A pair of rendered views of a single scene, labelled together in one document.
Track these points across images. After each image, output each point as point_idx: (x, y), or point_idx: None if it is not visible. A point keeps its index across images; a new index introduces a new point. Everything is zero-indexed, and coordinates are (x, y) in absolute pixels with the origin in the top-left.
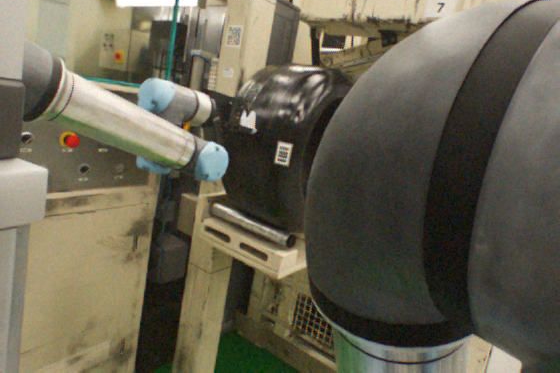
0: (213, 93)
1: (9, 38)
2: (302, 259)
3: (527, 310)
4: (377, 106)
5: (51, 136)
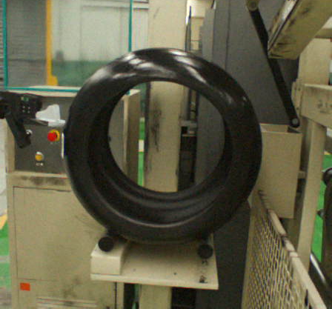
0: (1, 92)
1: None
2: (147, 275)
3: None
4: None
5: (42, 133)
